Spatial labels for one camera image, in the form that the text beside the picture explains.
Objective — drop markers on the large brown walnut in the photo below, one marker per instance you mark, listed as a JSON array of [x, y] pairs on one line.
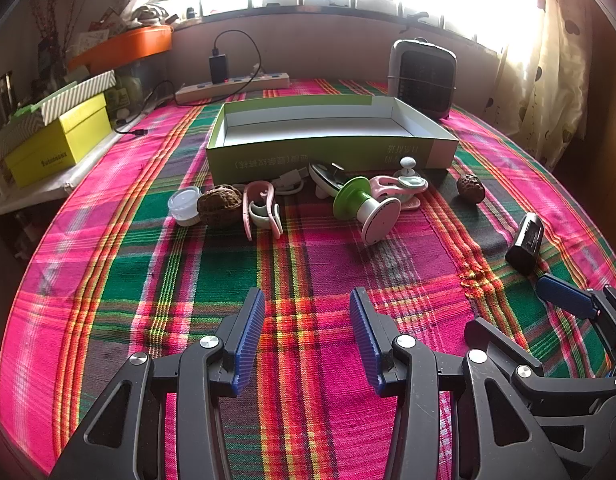
[[220, 205]]

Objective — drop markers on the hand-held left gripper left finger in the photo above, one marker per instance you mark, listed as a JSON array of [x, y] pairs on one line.
[[250, 340]]

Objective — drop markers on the yellow box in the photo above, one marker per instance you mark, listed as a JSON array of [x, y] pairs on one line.
[[57, 145]]

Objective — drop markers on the white black oval gadget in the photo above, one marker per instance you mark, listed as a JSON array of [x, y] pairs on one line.
[[320, 175]]

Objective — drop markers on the pink white clip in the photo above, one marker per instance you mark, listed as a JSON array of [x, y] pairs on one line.
[[388, 187], [260, 212]]

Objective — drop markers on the small brown walnut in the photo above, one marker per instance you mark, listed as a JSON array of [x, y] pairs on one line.
[[470, 188]]

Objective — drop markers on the white black fan heater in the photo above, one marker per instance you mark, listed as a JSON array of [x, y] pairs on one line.
[[423, 80]]

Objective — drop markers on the green white cardboard box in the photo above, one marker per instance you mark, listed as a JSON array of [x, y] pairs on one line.
[[313, 155]]

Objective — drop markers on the pile of papers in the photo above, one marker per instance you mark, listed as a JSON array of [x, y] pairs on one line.
[[145, 10]]

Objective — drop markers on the cream spotted curtain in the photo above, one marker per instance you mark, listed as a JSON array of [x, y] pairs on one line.
[[553, 85]]

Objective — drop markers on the orange box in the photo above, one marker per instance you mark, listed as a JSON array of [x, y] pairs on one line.
[[132, 45]]

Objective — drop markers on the white shelf board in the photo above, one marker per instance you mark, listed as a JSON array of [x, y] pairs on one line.
[[32, 197]]

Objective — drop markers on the black rectangular device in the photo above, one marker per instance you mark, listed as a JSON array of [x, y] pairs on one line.
[[525, 245]]

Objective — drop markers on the green white spool-shaped gadget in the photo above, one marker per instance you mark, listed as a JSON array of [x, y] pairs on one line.
[[380, 217]]

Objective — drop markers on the white knob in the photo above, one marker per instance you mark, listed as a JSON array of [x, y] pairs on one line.
[[408, 162]]

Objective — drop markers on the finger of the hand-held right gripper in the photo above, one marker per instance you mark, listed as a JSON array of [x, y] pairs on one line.
[[493, 340], [563, 295]]

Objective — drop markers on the black charger adapter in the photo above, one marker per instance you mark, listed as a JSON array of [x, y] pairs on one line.
[[218, 67]]

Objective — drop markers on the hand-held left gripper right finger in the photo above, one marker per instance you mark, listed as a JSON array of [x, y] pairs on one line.
[[367, 340]]

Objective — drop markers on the white power strip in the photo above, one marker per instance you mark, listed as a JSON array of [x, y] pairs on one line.
[[237, 87]]

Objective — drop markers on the small clear plastic jar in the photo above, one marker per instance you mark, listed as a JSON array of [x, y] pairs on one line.
[[185, 205]]

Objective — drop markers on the striped grey white box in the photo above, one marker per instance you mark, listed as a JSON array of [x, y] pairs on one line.
[[72, 97]]

